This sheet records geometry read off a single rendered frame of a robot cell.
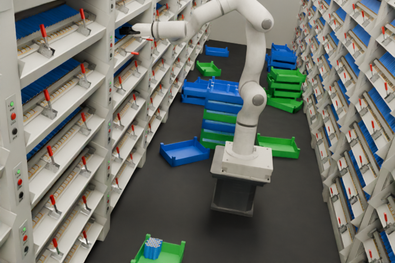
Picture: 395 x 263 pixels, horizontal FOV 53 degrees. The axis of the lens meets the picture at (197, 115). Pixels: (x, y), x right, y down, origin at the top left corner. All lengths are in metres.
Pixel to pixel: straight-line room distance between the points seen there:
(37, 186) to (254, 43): 1.27
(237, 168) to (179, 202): 0.45
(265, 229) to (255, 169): 0.37
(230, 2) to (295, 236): 1.33
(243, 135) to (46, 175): 1.17
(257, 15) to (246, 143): 0.71
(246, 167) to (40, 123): 1.24
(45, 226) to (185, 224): 0.98
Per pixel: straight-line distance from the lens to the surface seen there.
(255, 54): 2.07
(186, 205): 2.40
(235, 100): 2.80
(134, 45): 2.08
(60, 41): 1.35
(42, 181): 1.36
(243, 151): 2.23
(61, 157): 1.47
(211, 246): 2.17
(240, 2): 2.00
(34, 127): 1.25
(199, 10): 1.98
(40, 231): 1.48
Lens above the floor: 1.50
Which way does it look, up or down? 26 degrees down
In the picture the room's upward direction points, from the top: 7 degrees clockwise
